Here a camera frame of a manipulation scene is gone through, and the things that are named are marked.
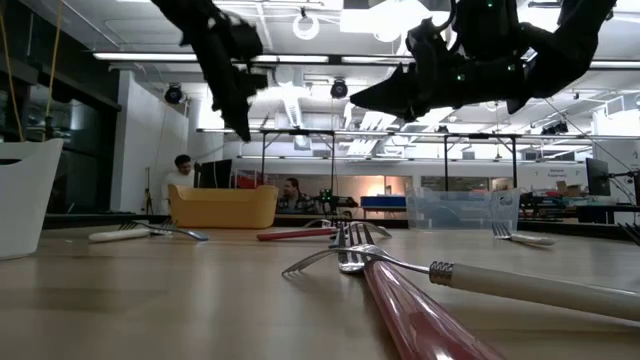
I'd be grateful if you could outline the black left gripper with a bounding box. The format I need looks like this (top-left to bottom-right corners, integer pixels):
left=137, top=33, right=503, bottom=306
left=192, top=12, right=270, bottom=144

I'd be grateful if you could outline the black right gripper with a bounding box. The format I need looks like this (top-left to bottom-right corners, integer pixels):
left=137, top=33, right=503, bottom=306
left=349, top=18, right=531, bottom=123

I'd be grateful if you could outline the teal-handled fork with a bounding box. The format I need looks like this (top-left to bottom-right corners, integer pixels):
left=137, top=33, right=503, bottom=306
left=117, top=221, right=210, bottom=243

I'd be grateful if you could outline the red-handled fork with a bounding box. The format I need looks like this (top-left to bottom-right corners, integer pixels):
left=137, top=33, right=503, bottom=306
left=256, top=222, right=393, bottom=243
left=335, top=222, right=506, bottom=360

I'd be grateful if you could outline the white-handled fork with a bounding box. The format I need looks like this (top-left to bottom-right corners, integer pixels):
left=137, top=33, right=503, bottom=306
left=491, top=222, right=557, bottom=247
left=88, top=217, right=177, bottom=245
left=281, top=243, right=640, bottom=324

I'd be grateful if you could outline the black metal stand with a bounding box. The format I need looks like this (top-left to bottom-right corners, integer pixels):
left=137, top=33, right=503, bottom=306
left=258, top=128, right=337, bottom=199
left=442, top=132, right=520, bottom=190

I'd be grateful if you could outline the black computer monitor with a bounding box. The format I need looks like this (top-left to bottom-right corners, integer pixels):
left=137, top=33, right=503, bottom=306
left=585, top=157, right=612, bottom=197
left=193, top=158, right=234, bottom=190

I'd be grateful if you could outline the person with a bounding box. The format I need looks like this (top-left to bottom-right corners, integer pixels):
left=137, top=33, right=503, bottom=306
left=160, top=153, right=197, bottom=216
left=276, top=177, right=321, bottom=216

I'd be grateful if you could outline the yellow plastic bin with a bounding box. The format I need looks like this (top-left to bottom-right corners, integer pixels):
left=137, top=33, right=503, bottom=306
left=167, top=183, right=280, bottom=230

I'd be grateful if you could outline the blue storage bin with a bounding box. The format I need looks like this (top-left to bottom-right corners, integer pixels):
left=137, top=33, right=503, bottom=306
left=359, top=194, right=407, bottom=209

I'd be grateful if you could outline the ceiling light strip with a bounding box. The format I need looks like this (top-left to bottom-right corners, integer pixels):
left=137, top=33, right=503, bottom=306
left=341, top=55, right=640, bottom=70
left=92, top=51, right=330, bottom=64

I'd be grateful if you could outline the black tripod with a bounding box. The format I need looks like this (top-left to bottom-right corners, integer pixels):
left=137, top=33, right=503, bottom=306
left=142, top=166, right=155, bottom=216

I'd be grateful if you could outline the clear plastic bin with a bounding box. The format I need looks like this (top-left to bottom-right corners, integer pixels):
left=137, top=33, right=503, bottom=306
left=405, top=187, right=522, bottom=232

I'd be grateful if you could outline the black ceiling spotlight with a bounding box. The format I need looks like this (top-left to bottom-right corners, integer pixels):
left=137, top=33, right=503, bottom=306
left=541, top=120, right=570, bottom=136

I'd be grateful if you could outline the cardboard box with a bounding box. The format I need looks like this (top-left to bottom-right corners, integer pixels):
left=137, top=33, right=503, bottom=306
left=554, top=179, right=584, bottom=198

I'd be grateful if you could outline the dark office desk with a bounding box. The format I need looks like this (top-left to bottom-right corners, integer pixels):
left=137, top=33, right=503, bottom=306
left=519, top=202, right=640, bottom=225

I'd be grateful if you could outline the white plastic bin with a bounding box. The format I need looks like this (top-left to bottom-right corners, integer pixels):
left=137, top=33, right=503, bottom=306
left=0, top=138, right=65, bottom=261

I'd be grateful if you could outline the white ring lamp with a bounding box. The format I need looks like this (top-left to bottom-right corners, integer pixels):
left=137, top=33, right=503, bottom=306
left=292, top=6, right=321, bottom=42

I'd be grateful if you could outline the black table frame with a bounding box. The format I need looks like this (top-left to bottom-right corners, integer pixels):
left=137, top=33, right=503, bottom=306
left=43, top=212, right=640, bottom=242

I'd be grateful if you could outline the thin black diagonal cable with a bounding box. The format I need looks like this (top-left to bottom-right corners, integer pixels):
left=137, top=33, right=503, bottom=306
left=543, top=97, right=635, bottom=174

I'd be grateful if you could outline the yellow hanging cable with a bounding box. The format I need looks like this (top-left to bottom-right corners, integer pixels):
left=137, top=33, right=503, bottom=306
left=0, top=0, right=25, bottom=143
left=44, top=0, right=65, bottom=139

